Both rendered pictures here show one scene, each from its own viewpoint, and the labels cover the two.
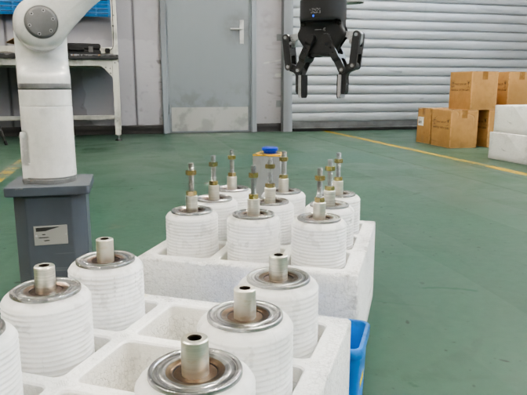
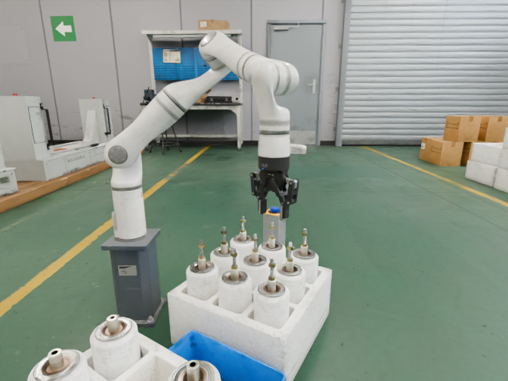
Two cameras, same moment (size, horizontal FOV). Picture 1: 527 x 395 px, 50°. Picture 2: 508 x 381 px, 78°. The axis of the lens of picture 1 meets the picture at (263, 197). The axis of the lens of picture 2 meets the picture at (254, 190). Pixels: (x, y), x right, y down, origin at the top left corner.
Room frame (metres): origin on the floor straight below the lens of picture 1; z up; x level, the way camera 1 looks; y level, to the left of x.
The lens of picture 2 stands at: (0.23, -0.24, 0.73)
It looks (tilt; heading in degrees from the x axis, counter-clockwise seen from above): 15 degrees down; 15
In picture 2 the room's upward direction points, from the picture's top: straight up
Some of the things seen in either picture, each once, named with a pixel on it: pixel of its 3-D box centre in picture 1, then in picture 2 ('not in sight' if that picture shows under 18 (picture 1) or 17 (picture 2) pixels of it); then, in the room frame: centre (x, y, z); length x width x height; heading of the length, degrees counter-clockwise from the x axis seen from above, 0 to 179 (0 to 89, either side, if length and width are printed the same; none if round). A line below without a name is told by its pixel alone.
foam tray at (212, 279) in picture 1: (270, 279); (255, 304); (1.10, -0.01, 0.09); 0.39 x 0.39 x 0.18; 75
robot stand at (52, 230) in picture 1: (56, 255); (136, 276); (1.06, 0.40, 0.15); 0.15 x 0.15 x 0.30; 14
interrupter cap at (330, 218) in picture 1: (318, 218); (271, 289); (0.95, -0.10, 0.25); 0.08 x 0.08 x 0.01
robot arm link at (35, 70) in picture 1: (41, 48); (124, 164); (1.07, 0.40, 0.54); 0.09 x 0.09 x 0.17; 22
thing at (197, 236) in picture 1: (193, 259); (203, 293); (1.01, 0.13, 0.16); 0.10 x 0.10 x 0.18
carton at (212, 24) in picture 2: not in sight; (214, 26); (5.53, 1.84, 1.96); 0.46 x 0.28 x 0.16; 100
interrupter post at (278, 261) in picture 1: (278, 268); (193, 372); (0.64, -0.02, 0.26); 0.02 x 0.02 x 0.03
